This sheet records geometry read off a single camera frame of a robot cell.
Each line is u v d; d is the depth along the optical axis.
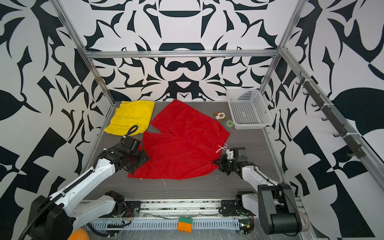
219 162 0.78
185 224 0.70
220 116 1.08
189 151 0.91
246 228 0.71
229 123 1.08
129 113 1.09
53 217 0.38
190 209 0.76
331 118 0.55
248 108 1.16
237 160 0.70
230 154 0.85
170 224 0.71
